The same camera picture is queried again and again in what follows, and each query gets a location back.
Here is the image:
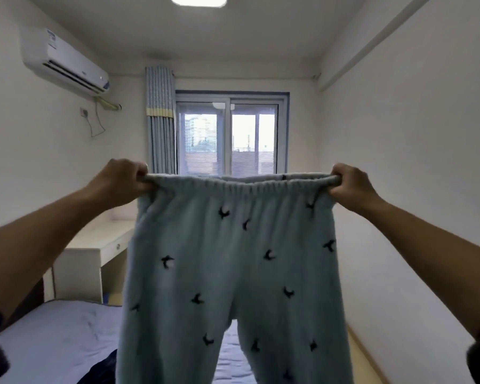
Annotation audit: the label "person's left hand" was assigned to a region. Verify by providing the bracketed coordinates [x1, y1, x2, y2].
[83, 158, 157, 211]

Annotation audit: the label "person's right hand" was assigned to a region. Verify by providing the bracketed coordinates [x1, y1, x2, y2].
[327, 163, 386, 217]

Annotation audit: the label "light blue patterned fleece pants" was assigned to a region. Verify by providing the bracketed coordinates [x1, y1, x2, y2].
[115, 173, 354, 384]

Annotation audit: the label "person's right forearm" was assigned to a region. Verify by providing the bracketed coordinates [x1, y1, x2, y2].
[362, 198, 480, 338]

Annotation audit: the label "person's left forearm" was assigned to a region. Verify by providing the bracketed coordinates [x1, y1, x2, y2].
[0, 188, 106, 320]

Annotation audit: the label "blue striped curtain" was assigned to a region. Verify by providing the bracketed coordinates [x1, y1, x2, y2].
[145, 66, 178, 175]

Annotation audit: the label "white desk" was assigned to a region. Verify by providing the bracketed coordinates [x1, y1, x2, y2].
[43, 219, 137, 305]

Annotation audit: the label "bed with light blue sheet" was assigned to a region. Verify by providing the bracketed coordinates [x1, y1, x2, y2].
[0, 301, 253, 384]

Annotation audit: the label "dark blue cloth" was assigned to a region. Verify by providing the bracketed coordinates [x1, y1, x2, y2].
[77, 349, 118, 384]

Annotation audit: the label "air conditioner power cable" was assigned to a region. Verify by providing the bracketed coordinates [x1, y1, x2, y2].
[87, 101, 106, 138]

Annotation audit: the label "window with white frame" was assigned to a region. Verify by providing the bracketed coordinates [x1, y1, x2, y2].
[175, 90, 290, 177]

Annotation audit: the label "white wall air conditioner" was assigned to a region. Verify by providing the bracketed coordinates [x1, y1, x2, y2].
[20, 26, 110, 96]

